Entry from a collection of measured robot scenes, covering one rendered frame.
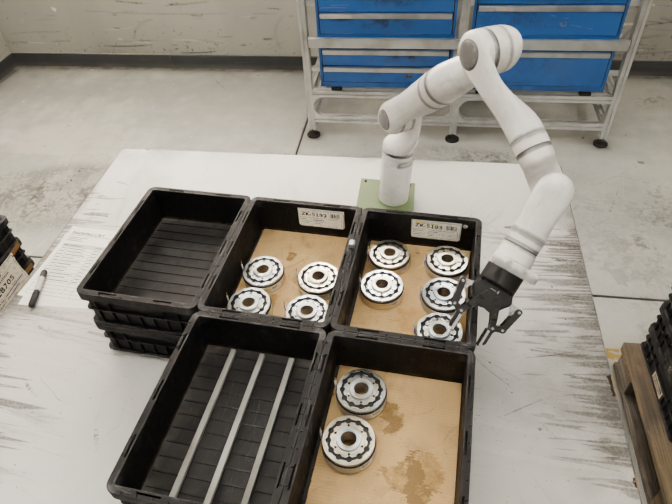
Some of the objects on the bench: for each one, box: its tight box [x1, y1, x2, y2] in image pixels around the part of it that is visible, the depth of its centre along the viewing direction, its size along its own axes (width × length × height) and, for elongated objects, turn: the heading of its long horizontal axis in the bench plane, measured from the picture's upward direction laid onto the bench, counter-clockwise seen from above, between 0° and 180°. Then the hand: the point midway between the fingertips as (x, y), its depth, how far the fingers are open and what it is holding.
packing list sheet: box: [17, 226, 117, 309], centre depth 166 cm, size 33×23×1 cm
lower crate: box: [94, 321, 182, 359], centre depth 149 cm, size 40×30×12 cm
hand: (468, 331), depth 110 cm, fingers open, 5 cm apart
